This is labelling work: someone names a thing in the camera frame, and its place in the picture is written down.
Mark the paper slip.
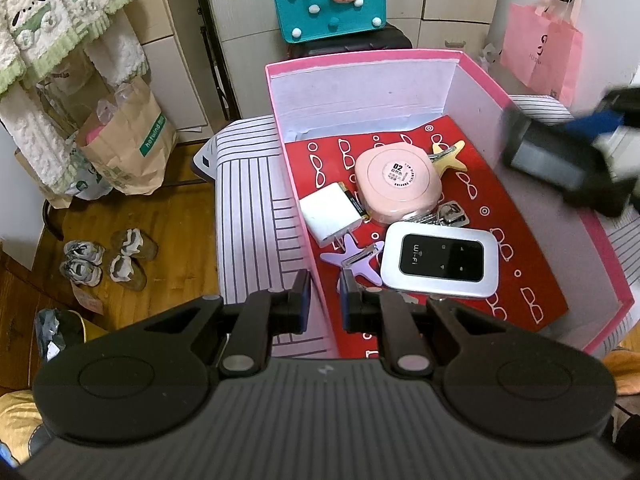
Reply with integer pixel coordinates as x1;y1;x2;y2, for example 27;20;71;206
71;282;104;314

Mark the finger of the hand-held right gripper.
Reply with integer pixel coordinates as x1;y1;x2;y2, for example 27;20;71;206
562;179;633;218
570;85;640;141

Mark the pink cardboard box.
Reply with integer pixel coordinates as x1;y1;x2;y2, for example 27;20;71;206
265;47;633;358

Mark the clear plastic bag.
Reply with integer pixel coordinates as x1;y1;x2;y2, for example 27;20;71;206
96;82;136;123

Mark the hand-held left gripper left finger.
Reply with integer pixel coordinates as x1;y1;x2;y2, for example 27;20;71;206
142;269;312;378

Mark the fluffy towel green trim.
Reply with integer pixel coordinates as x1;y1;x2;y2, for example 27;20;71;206
0;0;138;96

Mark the yellow cloth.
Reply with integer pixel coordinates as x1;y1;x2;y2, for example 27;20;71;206
0;390;52;461

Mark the black battery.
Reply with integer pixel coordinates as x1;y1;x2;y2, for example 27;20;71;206
339;183;371;221

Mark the beige side cabinet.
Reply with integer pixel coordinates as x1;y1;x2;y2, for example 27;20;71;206
125;0;211;133

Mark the pink shopping bag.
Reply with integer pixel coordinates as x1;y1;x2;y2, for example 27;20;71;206
500;0;584;106

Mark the teal felt bag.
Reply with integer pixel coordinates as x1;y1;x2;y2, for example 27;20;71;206
271;0;388;43

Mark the white charger plug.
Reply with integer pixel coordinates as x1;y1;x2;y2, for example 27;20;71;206
300;182;364;247

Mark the red printed sheet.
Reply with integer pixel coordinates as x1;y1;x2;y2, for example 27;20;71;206
282;114;571;358

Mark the yellow star hair clip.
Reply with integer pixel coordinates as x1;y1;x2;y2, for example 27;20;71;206
429;140;468;176

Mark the white mattress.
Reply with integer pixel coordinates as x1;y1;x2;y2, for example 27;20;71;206
192;135;219;181

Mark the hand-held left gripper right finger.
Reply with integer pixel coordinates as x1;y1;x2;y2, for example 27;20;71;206
339;269;506;380

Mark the black suitcase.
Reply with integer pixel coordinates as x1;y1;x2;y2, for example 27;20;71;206
287;22;413;58

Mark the yellow bin with black bag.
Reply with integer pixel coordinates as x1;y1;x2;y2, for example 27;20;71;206
34;308;108;363

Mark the pink round case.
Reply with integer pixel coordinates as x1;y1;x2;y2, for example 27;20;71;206
355;142;442;226

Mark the black rectangular device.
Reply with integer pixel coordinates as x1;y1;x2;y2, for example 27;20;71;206
500;107;615;196

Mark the purple star hair clip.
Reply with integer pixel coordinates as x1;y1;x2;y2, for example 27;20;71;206
320;235;386;293

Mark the white pocket router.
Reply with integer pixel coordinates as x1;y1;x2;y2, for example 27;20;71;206
381;221;501;301

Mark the silver key bunch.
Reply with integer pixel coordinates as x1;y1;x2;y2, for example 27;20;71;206
405;200;471;229

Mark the plain brown paper bag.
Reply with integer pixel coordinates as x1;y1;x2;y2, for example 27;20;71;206
15;147;75;209

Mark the black pole stand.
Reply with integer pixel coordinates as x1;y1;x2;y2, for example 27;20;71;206
187;0;242;122

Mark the brown paper bag green label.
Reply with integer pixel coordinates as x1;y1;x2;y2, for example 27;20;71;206
75;77;178;196

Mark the black rack base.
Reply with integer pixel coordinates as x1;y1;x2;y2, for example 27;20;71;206
42;199;67;241

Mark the grey sneaker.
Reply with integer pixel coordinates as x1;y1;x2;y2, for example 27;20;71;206
60;258;103;287
64;240;106;264

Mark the wooden cabinet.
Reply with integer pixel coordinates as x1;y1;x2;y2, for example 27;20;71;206
0;242;53;391

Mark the white plastic bag green print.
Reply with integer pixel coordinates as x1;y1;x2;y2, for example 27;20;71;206
69;150;114;199

